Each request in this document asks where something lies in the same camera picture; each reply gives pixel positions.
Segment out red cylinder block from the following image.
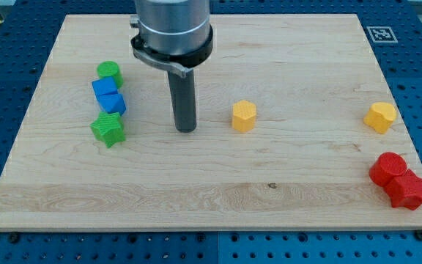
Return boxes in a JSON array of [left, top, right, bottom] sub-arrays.
[[369, 152, 407, 187]]

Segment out blue triangle block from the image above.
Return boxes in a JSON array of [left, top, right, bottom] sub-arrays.
[[97, 93, 126, 115]]

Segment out fiducial marker tag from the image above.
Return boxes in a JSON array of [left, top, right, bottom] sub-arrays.
[[367, 26, 398, 43]]

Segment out green star block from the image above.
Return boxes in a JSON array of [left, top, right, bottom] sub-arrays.
[[90, 111, 126, 148]]

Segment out red star block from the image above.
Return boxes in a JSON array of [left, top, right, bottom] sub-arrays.
[[383, 169, 422, 210]]

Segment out yellow heart block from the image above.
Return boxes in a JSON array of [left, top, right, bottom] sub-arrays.
[[363, 102, 397, 134]]

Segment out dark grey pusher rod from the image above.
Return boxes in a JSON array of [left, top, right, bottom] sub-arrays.
[[168, 70, 196, 133]]

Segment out yellow hexagon block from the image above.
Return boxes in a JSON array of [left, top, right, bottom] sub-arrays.
[[232, 100, 256, 133]]

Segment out blue cube block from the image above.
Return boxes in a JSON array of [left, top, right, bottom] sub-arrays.
[[91, 76, 118, 98]]

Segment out green cylinder block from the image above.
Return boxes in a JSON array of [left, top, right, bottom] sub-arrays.
[[97, 61, 124, 89]]

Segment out wooden board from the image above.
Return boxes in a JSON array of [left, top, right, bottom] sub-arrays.
[[0, 14, 422, 232]]

